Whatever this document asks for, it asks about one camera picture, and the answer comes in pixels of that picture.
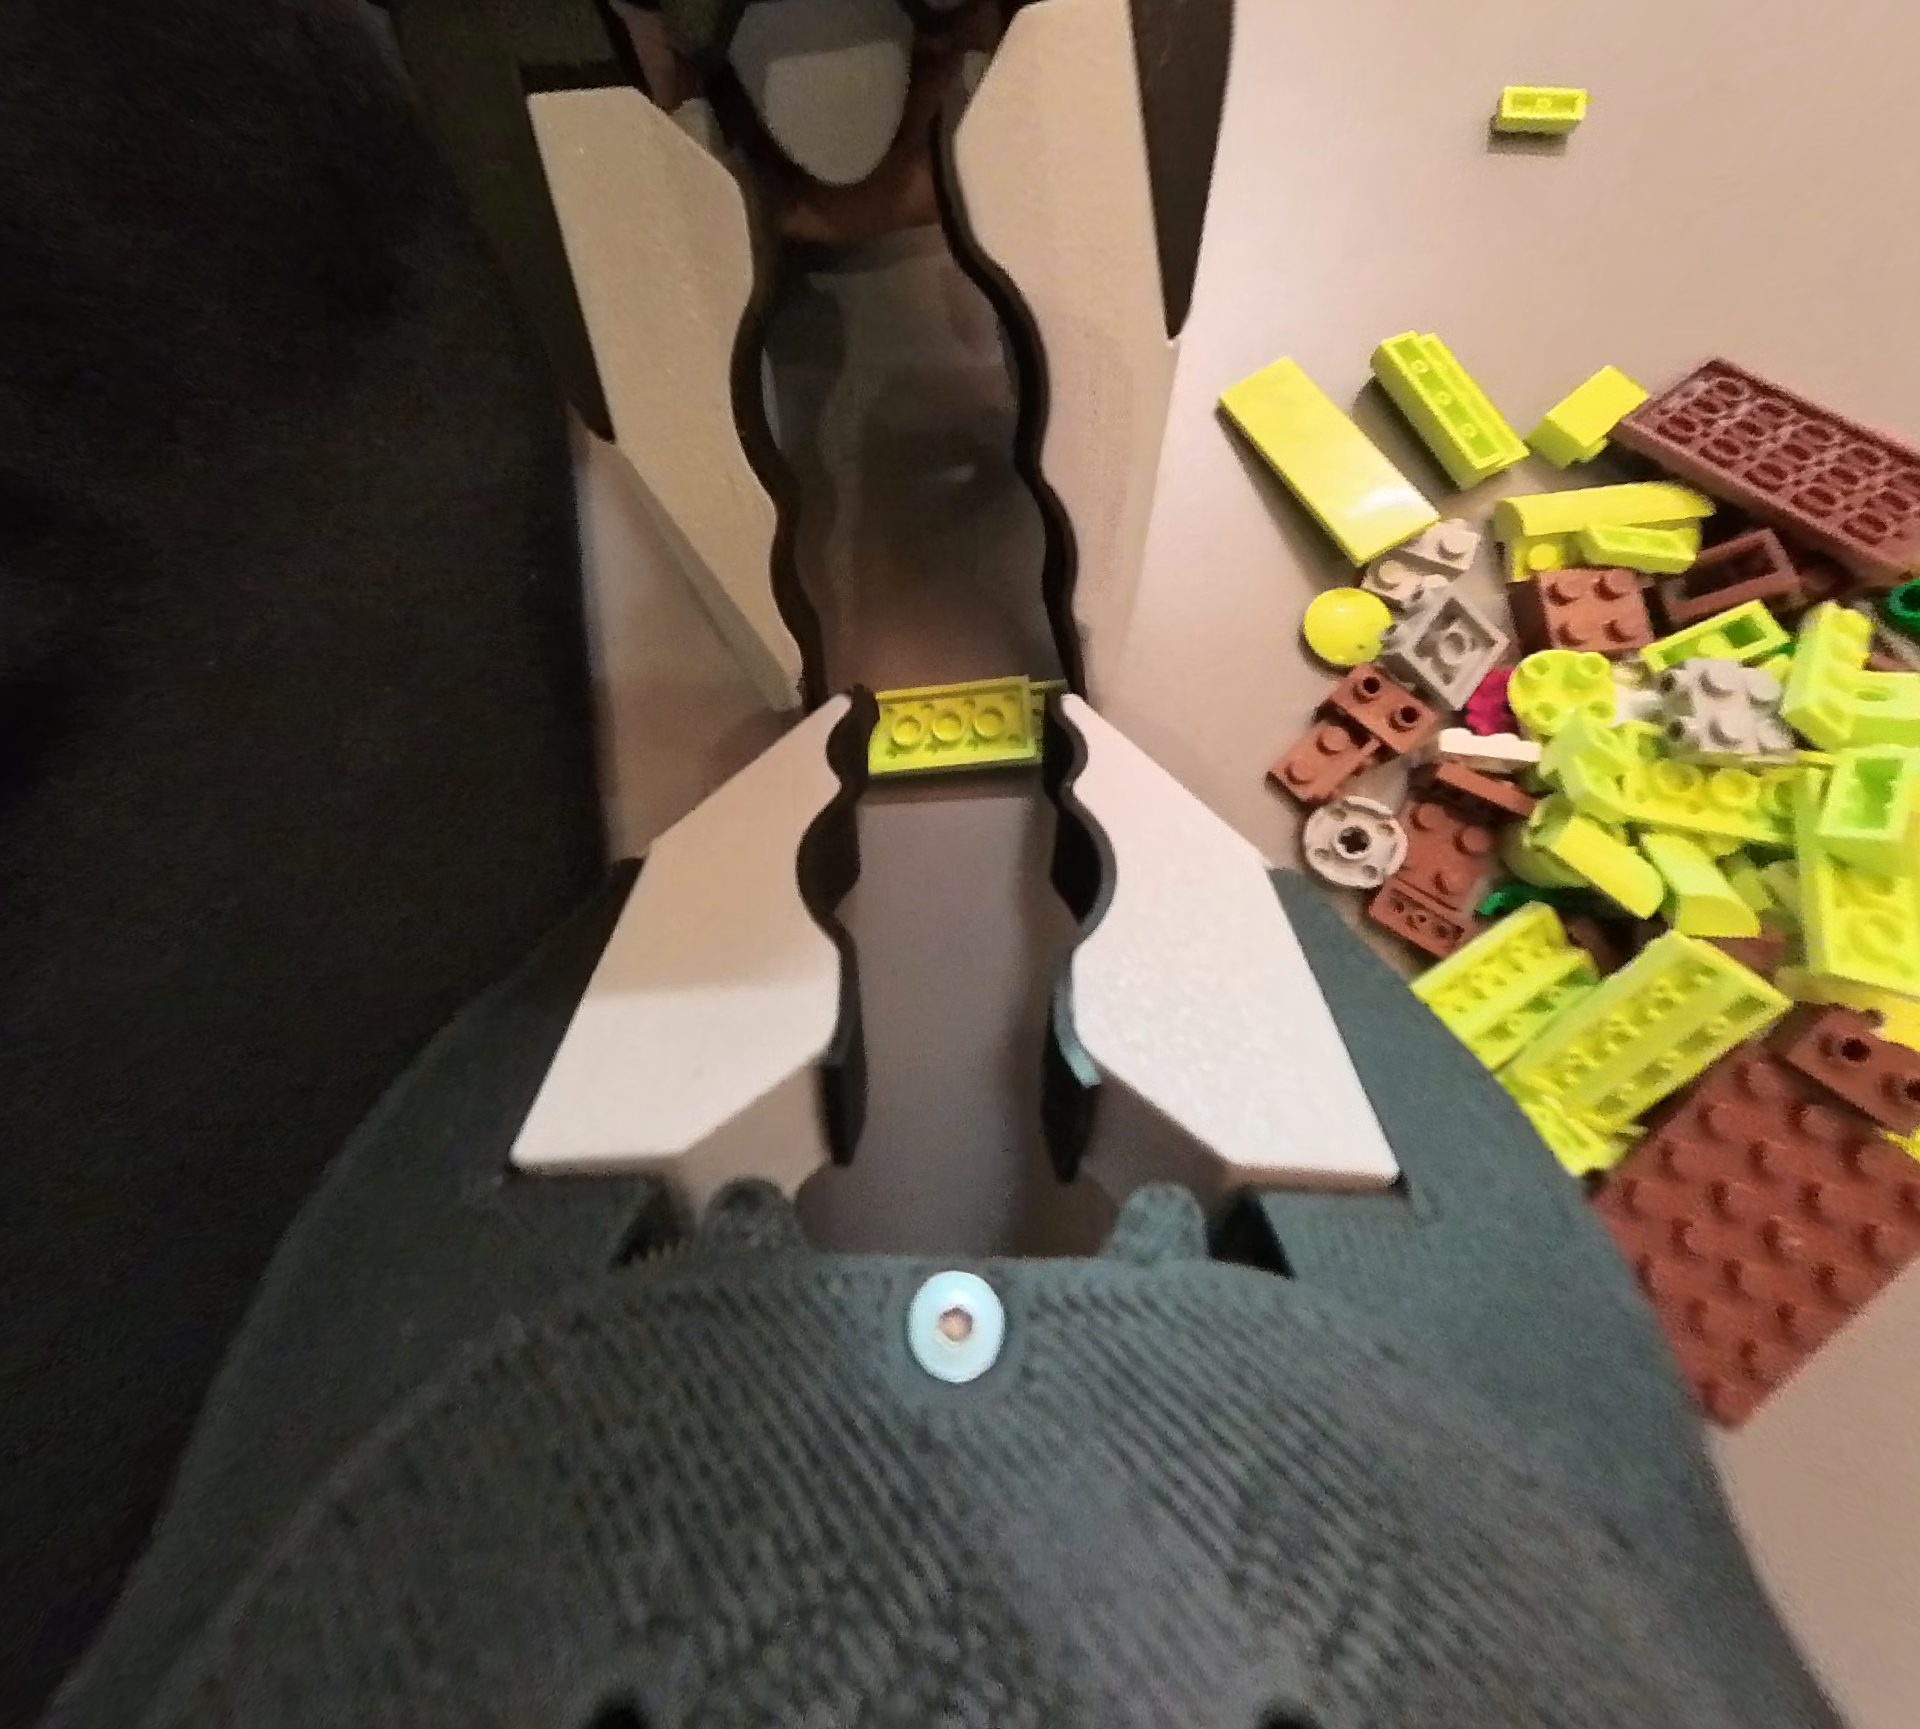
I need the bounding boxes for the pile of toy bricks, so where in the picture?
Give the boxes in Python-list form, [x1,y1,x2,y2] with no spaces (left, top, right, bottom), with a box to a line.
[1218,332,1920,1433]

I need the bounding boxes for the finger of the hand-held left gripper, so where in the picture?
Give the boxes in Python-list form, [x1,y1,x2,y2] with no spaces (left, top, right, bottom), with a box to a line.
[528,92,833,714]
[940,0,1181,701]

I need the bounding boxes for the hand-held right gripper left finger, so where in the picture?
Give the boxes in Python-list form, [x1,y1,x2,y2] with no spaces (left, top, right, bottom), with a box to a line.
[511,692,878,1213]

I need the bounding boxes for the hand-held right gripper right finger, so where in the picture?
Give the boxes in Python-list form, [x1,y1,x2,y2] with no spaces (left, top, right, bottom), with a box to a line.
[1037,692,1404,1195]

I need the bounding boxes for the lime green plates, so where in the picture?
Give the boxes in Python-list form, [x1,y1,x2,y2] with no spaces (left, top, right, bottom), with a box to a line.
[867,676,1069,780]

